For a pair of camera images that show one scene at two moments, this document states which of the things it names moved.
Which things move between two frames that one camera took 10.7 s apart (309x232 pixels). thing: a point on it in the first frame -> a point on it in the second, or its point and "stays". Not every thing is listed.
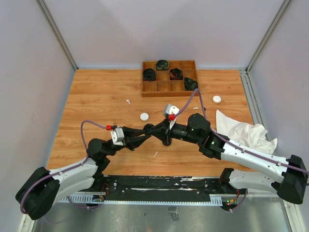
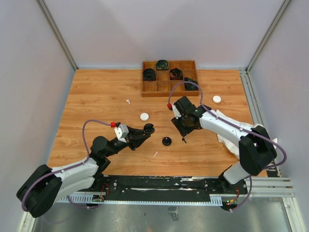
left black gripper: x=132 y=138 stays
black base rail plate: x=162 y=188 stays
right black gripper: x=164 y=126 -> x=183 y=131
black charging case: x=147 y=127 stays
